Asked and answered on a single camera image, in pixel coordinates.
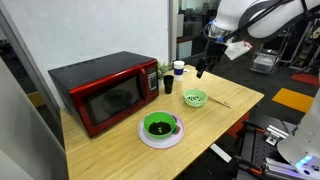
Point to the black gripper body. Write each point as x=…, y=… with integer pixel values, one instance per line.
x=216, y=50

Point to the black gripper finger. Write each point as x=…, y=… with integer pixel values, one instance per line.
x=210, y=64
x=200, y=69

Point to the purple plastic grapes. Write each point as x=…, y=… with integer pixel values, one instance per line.
x=175, y=118

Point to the bright green plastic bowl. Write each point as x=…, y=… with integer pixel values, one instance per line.
x=159, y=117

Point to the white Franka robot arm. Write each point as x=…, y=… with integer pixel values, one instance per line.
x=266, y=18

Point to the dark beans in mint bowl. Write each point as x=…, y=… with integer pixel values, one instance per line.
x=193, y=98

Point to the light mint green bowl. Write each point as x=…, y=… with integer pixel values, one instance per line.
x=196, y=103

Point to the black plastic cup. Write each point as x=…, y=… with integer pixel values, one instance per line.
x=168, y=85

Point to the small green potted plant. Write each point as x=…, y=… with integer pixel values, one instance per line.
x=163, y=70

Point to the wooden spoon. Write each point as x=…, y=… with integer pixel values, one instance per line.
x=220, y=102

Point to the small green red toy fruit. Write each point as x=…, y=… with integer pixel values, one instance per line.
x=175, y=130

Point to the dark crumbs in green bowl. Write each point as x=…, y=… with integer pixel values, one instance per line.
x=159, y=128

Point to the pale lavender round plate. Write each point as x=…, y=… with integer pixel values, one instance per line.
x=160, y=143

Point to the white strip on floor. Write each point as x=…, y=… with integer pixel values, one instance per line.
x=220, y=152

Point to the orange floor mat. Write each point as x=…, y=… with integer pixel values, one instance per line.
x=293, y=100

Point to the red floor mat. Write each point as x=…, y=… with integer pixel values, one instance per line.
x=306, y=79

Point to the red and black microwave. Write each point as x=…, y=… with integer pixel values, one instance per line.
x=100, y=86

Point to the white foreground panel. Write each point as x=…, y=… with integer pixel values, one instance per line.
x=26, y=140

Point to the grey vertical door frame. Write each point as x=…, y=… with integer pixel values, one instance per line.
x=172, y=30

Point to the metal shelf frame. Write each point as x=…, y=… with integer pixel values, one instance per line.
x=305, y=46

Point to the silver aluminium bracket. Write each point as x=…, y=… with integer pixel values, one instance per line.
x=276, y=134

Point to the grey diagonal frame beam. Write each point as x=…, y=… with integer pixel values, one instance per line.
x=30, y=63

